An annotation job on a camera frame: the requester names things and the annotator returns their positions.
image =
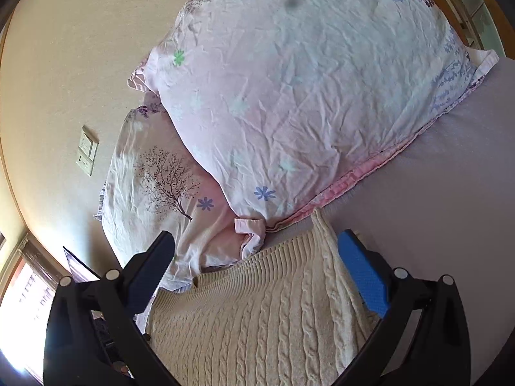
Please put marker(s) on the pink tree-print pillow left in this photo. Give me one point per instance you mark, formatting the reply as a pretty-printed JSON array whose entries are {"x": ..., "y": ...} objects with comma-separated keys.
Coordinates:
[{"x": 155, "y": 185}]

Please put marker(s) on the person left hand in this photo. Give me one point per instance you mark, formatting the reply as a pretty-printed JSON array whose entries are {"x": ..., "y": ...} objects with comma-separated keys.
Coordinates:
[{"x": 122, "y": 368}]

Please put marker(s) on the white wall switch socket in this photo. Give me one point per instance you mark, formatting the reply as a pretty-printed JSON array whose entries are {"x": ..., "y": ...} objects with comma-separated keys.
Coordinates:
[{"x": 86, "y": 153}]

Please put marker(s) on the pink floral pillow right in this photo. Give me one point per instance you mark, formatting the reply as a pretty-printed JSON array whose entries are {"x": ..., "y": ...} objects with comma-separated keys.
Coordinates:
[{"x": 288, "y": 104}]

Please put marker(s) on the flat dark monitor screen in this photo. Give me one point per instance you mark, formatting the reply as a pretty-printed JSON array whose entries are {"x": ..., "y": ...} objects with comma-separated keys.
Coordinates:
[{"x": 80, "y": 272}]

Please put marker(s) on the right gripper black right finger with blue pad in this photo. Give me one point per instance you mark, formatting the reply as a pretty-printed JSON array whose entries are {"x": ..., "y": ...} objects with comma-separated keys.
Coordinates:
[{"x": 422, "y": 337}]

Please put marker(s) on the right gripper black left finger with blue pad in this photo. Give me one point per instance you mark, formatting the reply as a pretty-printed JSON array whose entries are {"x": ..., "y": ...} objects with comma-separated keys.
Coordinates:
[{"x": 92, "y": 325}]

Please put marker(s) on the lavender bed sheet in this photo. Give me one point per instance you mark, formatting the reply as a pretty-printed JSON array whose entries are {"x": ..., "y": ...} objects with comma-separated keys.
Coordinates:
[{"x": 445, "y": 205}]

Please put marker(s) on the cream cable-knit sweater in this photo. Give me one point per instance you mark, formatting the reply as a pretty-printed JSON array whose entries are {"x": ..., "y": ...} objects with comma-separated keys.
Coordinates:
[{"x": 288, "y": 315}]

